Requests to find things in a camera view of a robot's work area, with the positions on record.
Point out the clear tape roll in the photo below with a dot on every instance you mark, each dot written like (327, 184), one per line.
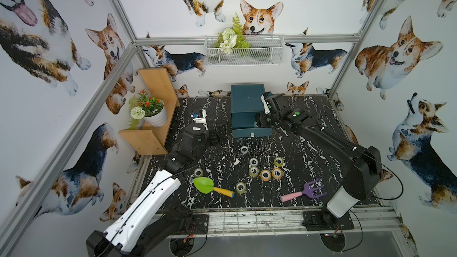
(244, 149)
(253, 162)

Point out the teal drawer cabinet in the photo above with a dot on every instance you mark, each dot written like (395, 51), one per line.
(246, 98)

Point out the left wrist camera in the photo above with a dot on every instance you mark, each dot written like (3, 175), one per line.
(200, 117)

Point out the green toy shovel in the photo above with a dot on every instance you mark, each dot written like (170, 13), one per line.
(206, 185)

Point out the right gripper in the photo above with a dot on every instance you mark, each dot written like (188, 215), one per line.
(271, 106)

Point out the white potted flower plant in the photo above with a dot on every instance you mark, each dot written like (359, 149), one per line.
(147, 108)

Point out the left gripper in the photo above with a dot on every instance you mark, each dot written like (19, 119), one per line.
(217, 134)

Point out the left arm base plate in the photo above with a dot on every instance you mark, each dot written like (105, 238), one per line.
(192, 223)

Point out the yellow-green tape roll front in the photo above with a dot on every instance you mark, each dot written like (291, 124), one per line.
(241, 188)

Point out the yellow-green tape roll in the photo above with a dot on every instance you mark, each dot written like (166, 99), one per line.
(279, 162)
(198, 172)
(253, 171)
(241, 188)

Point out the white wire wall basket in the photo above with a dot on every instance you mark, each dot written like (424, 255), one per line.
(262, 50)

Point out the purple pink toy fork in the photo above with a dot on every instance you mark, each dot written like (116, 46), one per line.
(312, 190)

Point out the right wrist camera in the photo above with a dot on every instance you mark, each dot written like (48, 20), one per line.
(265, 104)

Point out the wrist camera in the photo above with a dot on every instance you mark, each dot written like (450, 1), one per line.
(265, 104)
(200, 117)

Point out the orange tape roll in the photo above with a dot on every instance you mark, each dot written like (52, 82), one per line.
(265, 175)
(277, 173)

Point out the orange tape roll left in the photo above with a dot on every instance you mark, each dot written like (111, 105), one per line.
(265, 175)

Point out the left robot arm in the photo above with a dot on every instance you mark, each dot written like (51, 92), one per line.
(133, 235)

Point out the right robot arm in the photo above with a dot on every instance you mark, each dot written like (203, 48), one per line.
(365, 167)

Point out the orange tape roll right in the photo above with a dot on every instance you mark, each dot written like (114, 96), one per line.
(277, 173)

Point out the wooden corner shelf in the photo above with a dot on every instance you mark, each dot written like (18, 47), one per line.
(145, 139)

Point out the green fern white flowers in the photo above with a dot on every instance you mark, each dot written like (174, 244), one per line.
(232, 38)

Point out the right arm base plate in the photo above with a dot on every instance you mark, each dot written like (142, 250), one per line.
(323, 220)

